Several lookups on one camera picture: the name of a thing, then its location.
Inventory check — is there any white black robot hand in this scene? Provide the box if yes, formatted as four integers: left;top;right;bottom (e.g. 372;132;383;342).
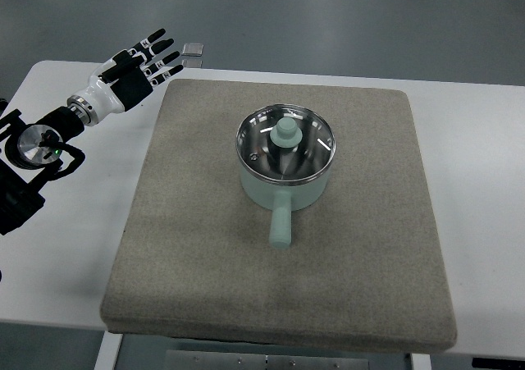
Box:
67;28;184;126

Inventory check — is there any glass lid with green knob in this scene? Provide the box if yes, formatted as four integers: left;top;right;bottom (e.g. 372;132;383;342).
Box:
235;104;336;186

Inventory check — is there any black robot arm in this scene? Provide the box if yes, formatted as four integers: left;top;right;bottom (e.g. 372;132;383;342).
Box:
1;105;89;235

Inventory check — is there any small grey floor plate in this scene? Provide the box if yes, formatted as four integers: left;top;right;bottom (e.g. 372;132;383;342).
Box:
181;43;203;68

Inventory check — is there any mint green saucepan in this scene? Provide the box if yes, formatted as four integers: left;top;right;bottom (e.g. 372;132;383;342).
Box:
235;105;336;250

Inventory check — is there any beige felt mat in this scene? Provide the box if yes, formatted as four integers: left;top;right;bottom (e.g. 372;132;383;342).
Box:
100;80;458;353

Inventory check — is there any black label strip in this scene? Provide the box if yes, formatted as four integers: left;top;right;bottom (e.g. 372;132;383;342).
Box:
472;357;525;370

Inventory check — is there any grey metal base plate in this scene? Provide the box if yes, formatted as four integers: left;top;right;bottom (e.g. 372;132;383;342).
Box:
163;350;370;370

